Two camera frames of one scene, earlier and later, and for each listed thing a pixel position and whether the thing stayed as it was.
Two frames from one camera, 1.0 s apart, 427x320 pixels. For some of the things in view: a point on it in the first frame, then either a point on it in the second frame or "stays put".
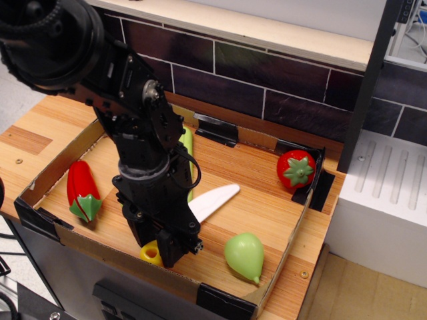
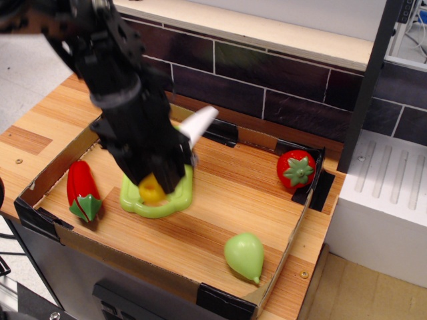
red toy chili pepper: x=83 y=191 stays put
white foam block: x=380 y=219 stays put
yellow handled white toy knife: x=149 y=251 → x=150 y=189
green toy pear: x=244 y=253 stays put
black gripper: x=160 y=207 → x=141 y=133
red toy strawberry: x=296 y=169 stays put
